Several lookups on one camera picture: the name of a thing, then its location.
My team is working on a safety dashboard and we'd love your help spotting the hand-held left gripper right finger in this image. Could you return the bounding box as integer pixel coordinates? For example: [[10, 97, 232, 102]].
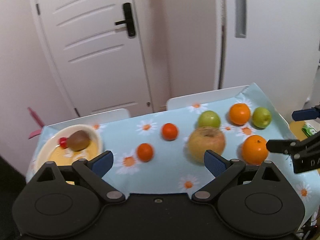
[[191, 149, 290, 203]]

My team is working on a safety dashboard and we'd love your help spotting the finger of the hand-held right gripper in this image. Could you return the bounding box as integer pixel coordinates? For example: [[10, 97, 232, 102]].
[[266, 131, 320, 155], [292, 102, 320, 121]]

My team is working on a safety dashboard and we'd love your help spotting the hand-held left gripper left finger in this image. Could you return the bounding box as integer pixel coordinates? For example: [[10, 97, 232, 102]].
[[30, 151, 125, 203]]

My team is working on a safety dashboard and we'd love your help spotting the green apple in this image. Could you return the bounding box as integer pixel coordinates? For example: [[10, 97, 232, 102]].
[[252, 107, 272, 128], [198, 110, 221, 129]]

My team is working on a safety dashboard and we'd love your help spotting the yellow stool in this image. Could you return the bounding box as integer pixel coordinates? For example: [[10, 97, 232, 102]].
[[289, 121, 320, 142]]

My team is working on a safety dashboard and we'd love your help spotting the green tissue packet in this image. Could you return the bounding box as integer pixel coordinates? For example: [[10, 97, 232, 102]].
[[301, 123, 318, 138]]

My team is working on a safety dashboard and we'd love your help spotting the large yellow apple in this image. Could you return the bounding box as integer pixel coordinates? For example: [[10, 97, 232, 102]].
[[187, 127, 226, 164]]

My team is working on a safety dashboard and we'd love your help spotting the orange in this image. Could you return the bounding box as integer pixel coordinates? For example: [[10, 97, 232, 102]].
[[241, 135, 269, 165], [229, 103, 251, 125]]

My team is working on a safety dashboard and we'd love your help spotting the brown kiwi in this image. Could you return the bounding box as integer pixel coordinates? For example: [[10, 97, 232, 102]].
[[68, 129, 91, 152]]

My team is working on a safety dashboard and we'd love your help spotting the small tangerine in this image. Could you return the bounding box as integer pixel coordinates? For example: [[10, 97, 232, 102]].
[[161, 123, 179, 141], [136, 143, 154, 162]]

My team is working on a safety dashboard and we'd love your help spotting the floral light blue tablecloth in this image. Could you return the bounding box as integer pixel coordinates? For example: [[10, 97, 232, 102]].
[[25, 82, 320, 240]]

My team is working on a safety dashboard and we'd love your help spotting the cream yellow bowl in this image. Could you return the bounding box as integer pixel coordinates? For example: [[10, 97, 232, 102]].
[[34, 124, 104, 185]]

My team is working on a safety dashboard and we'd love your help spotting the white wardrobe door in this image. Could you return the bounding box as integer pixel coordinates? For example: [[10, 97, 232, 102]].
[[215, 0, 320, 90]]

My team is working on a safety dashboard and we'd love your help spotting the pink plastic tool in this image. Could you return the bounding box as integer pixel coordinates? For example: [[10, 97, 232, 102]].
[[27, 107, 46, 140]]

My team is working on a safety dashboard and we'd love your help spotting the white panel door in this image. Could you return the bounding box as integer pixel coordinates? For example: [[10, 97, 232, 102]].
[[27, 0, 168, 117]]

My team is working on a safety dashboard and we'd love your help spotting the black door handle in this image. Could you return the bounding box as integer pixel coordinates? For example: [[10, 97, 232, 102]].
[[114, 2, 137, 38]]

